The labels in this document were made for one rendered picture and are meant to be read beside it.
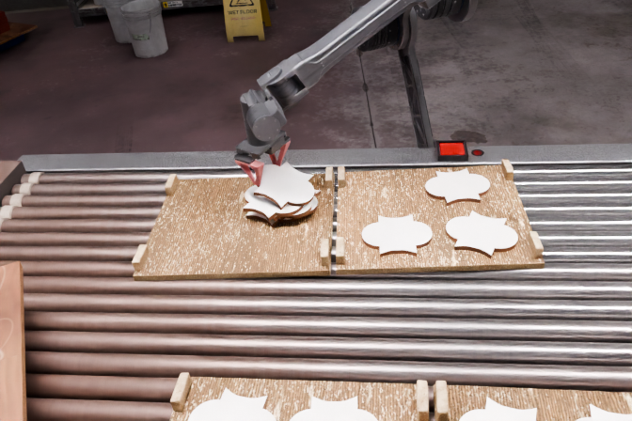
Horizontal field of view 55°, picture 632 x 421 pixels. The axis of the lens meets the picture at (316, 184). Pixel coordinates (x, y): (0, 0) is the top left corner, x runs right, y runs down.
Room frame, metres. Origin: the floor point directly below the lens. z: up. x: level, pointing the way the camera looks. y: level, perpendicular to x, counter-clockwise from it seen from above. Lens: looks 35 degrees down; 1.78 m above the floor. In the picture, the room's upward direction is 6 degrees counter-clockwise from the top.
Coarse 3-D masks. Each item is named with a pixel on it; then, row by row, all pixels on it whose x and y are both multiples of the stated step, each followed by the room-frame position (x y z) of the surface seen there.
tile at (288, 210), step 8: (248, 192) 1.15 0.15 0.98; (248, 200) 1.12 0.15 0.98; (256, 200) 1.11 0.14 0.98; (264, 200) 1.11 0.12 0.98; (248, 208) 1.09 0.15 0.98; (256, 208) 1.08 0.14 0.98; (264, 208) 1.08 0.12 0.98; (272, 208) 1.08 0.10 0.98; (288, 208) 1.07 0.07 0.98; (296, 208) 1.07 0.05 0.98; (264, 216) 1.06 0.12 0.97; (272, 216) 1.05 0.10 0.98; (280, 216) 1.06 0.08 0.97
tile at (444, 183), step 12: (432, 180) 1.16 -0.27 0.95; (444, 180) 1.16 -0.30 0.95; (456, 180) 1.15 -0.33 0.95; (468, 180) 1.15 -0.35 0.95; (480, 180) 1.14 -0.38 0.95; (432, 192) 1.12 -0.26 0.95; (444, 192) 1.12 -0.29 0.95; (456, 192) 1.11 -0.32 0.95; (468, 192) 1.11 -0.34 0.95; (480, 192) 1.10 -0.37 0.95
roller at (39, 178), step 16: (32, 176) 1.41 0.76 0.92; (48, 176) 1.41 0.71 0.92; (64, 176) 1.40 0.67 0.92; (80, 176) 1.39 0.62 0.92; (96, 176) 1.38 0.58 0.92; (112, 176) 1.38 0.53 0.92; (128, 176) 1.37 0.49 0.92; (144, 176) 1.36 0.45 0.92; (160, 176) 1.35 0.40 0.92; (192, 176) 1.34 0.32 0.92; (208, 176) 1.33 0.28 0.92; (224, 176) 1.32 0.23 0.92; (240, 176) 1.32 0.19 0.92; (336, 176) 1.28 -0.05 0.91; (528, 176) 1.20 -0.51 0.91; (544, 176) 1.19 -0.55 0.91; (560, 176) 1.19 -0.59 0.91; (576, 176) 1.18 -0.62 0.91; (592, 176) 1.17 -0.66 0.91; (608, 176) 1.17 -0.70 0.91; (624, 176) 1.16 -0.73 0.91
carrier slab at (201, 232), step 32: (192, 192) 1.24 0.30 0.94; (224, 192) 1.22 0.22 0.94; (160, 224) 1.12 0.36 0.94; (192, 224) 1.11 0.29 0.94; (224, 224) 1.10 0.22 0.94; (256, 224) 1.08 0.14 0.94; (288, 224) 1.07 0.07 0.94; (320, 224) 1.06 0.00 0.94; (160, 256) 1.01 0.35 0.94; (192, 256) 1.00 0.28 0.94; (224, 256) 0.99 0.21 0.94; (256, 256) 0.98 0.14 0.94; (288, 256) 0.97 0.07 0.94; (320, 256) 0.96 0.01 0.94
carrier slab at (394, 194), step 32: (352, 192) 1.17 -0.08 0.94; (384, 192) 1.16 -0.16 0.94; (416, 192) 1.14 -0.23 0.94; (512, 192) 1.10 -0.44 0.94; (352, 224) 1.05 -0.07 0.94; (512, 224) 0.99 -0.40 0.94; (352, 256) 0.95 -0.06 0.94; (448, 256) 0.92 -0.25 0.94; (480, 256) 0.91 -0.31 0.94; (512, 256) 0.90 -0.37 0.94
